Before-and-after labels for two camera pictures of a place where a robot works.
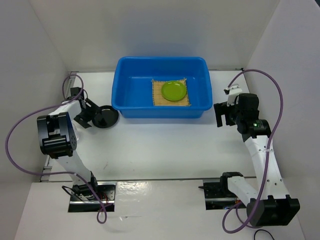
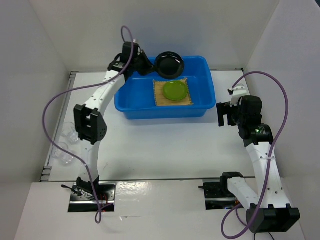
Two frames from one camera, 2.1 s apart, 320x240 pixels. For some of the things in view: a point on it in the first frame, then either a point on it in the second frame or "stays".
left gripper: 93,108 -> 148,66
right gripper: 221,108 stays
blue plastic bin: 132,92 stays
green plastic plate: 174,90 stays
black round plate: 107,118 -> 169,65
